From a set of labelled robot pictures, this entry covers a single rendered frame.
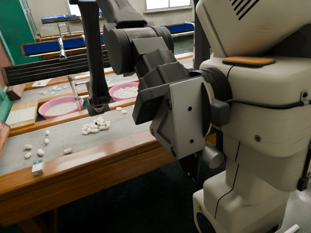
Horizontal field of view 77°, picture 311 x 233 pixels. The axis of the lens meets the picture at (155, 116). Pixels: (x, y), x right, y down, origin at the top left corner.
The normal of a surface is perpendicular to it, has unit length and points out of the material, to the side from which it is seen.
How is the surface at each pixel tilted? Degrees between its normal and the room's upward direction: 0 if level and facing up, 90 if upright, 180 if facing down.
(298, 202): 0
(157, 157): 90
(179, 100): 82
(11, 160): 0
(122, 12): 29
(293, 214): 0
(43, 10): 90
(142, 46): 37
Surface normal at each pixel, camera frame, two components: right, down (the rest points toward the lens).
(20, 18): 0.43, 0.45
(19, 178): -0.07, -0.84
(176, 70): 0.38, -0.45
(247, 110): -0.90, 0.28
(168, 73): 0.04, -0.34
